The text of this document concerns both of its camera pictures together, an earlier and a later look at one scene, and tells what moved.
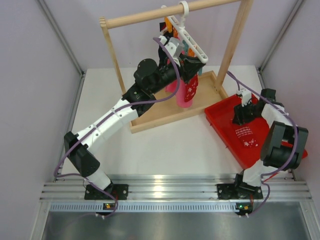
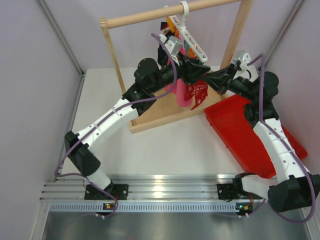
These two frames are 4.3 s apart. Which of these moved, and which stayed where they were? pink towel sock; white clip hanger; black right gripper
Moved: black right gripper
Stayed: white clip hanger; pink towel sock
